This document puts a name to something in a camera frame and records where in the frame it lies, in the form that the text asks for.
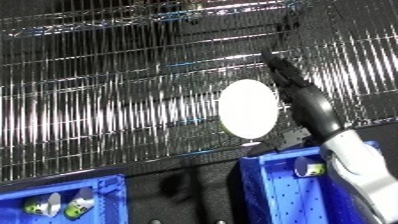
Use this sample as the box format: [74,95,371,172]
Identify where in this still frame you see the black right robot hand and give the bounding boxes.
[259,50,347,143]

